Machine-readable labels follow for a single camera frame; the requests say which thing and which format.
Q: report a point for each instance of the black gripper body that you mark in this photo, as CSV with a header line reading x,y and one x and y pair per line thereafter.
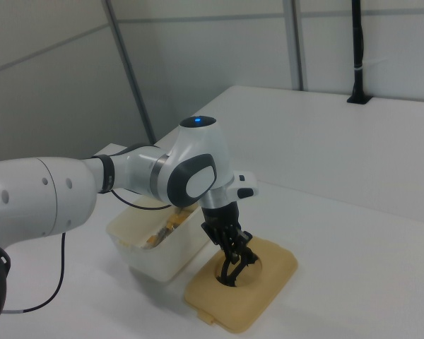
x,y
220,217

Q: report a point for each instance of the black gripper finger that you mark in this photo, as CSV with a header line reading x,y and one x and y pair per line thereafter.
x,y
245,240
226,243

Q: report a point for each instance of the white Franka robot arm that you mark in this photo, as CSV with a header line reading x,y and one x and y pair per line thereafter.
x,y
39,197

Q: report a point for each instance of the white plastic tool case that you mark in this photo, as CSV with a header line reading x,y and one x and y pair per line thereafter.
x,y
162,261

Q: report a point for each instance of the grey partition post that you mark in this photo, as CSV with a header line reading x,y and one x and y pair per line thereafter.
x,y
134,77
298,42

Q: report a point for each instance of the black camera pole with clamp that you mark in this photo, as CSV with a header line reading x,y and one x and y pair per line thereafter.
x,y
357,53

